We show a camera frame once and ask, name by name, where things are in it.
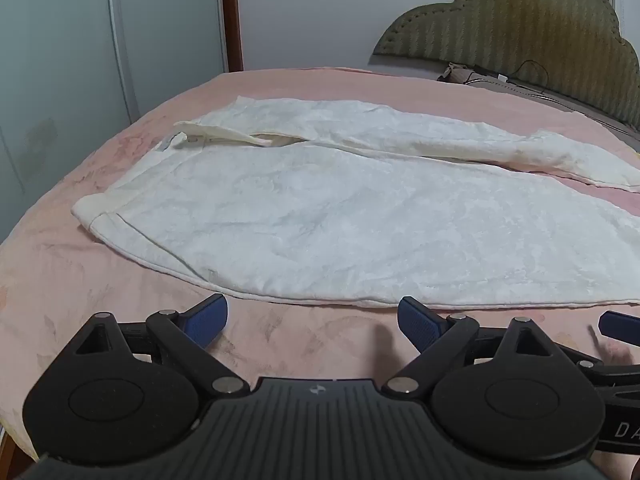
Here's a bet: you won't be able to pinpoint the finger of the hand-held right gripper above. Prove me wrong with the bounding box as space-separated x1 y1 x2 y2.
598 310 640 348

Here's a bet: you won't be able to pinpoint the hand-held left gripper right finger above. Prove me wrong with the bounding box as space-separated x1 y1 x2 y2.
382 295 581 396

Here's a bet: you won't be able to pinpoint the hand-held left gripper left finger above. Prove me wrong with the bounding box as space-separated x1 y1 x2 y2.
74 293 252 399

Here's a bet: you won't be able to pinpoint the white pants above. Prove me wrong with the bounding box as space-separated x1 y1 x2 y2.
71 95 640 309

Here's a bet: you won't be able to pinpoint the pink bed blanket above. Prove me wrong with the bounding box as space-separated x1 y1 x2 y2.
0 66 640 463

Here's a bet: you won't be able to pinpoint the small brown cloth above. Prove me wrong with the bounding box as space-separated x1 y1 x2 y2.
436 62 482 84

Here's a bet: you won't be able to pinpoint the olive upholstered headboard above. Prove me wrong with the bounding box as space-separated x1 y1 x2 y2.
372 0 640 129

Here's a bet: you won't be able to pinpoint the black cable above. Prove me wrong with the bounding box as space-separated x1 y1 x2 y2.
512 59 566 98

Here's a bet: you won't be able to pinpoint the brown wooden wardrobe frame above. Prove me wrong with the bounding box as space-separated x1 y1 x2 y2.
220 0 246 74

